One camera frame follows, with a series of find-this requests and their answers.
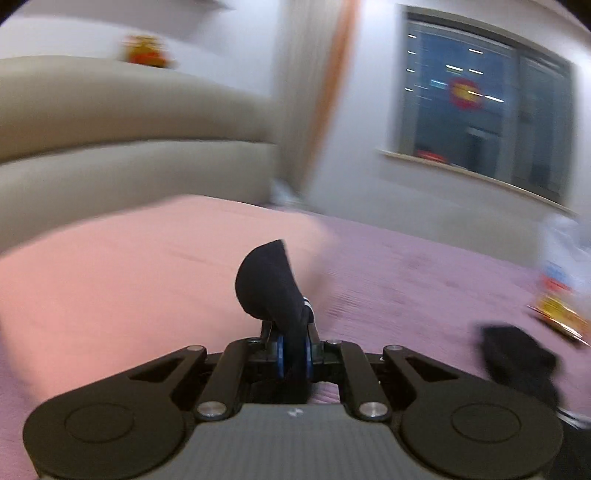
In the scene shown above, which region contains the purple quilted bedspread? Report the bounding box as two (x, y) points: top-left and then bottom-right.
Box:
(0, 205), (591, 480)

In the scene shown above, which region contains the round red window sticker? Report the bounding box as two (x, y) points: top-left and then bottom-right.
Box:
(448, 78), (486, 112)

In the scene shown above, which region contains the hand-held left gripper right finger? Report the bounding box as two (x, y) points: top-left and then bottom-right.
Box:
(301, 324), (459, 422)

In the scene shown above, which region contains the window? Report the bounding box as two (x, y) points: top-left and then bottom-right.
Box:
(379, 4), (580, 215)

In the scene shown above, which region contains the yellow red snack packet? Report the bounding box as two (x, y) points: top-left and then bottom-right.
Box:
(527, 276), (591, 344)

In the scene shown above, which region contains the red yellow plush toy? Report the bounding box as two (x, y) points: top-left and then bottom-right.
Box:
(121, 34), (180, 71)

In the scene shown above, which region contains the beige padded headboard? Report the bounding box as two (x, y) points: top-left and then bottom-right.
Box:
(0, 55), (279, 223)

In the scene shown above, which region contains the striped curtain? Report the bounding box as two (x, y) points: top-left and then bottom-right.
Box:
(276, 0), (362, 206)

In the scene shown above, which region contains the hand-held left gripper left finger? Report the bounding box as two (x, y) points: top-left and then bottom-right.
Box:
(129, 322), (287, 422)

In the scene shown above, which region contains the pink pillow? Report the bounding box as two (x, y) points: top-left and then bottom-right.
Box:
(0, 194), (341, 418)

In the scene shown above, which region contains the white plastic bag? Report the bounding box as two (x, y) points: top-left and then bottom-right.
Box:
(539, 216), (591, 296)

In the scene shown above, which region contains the dark navy garment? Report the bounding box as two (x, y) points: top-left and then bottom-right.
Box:
(235, 239), (561, 412)

